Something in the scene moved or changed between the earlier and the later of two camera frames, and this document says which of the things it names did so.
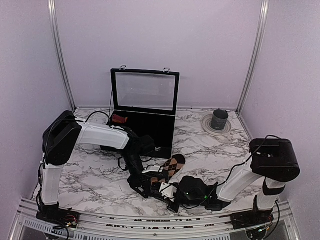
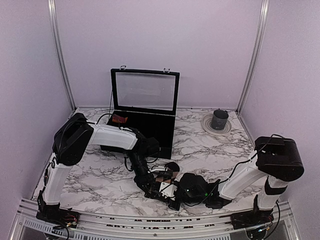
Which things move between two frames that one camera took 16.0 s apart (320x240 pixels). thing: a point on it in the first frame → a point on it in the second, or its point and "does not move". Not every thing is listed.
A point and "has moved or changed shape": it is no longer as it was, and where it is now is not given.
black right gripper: x=171 y=206 does not move
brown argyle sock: x=170 y=167 has moved or changed shape
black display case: x=148 y=98 does not move
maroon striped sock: x=117 y=118 does not move
